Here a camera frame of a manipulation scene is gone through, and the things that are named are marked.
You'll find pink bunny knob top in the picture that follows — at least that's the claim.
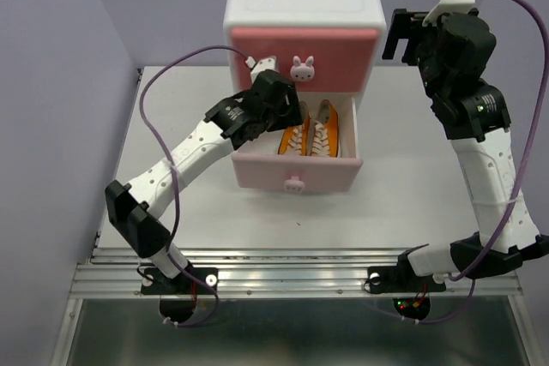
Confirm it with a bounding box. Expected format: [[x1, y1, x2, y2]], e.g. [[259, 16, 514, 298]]
[[290, 56, 315, 82]]

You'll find pink bunny knob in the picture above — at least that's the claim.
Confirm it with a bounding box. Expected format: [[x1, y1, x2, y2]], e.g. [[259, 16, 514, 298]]
[[290, 56, 315, 82], [283, 176, 305, 193]]

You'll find orange sneaker front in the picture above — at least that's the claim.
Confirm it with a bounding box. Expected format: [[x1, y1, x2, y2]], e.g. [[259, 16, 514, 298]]
[[277, 101, 311, 156]]

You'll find orange sneaker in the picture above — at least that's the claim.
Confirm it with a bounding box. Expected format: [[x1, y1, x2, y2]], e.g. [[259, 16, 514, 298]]
[[309, 99, 340, 158], [277, 101, 311, 156]]

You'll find dark pink top drawer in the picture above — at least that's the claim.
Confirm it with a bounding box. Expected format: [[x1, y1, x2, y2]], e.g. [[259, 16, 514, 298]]
[[229, 27, 379, 93]]

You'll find light pink bottom drawer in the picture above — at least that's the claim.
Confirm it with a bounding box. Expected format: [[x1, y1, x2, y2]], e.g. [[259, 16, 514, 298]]
[[231, 93, 363, 193]]

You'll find pink bunny knob bottom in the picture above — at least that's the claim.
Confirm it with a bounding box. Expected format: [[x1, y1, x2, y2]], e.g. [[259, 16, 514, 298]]
[[283, 176, 305, 193]]

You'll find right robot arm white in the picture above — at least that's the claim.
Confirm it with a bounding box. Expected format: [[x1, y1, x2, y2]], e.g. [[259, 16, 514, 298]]
[[380, 9, 548, 289]]

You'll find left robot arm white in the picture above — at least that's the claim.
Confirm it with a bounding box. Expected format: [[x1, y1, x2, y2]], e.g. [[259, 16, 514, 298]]
[[105, 69, 302, 292]]

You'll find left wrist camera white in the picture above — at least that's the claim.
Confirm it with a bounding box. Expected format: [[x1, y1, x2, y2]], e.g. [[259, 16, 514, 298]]
[[250, 56, 279, 82]]

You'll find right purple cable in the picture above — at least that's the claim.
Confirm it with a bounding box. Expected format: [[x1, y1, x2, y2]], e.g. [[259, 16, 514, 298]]
[[364, 0, 549, 325]]

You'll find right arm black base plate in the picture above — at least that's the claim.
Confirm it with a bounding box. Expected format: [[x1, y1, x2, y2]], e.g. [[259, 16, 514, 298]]
[[363, 265, 446, 321]]

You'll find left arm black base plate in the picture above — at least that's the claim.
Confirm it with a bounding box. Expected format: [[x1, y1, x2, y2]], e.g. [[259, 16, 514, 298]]
[[136, 264, 220, 328]]

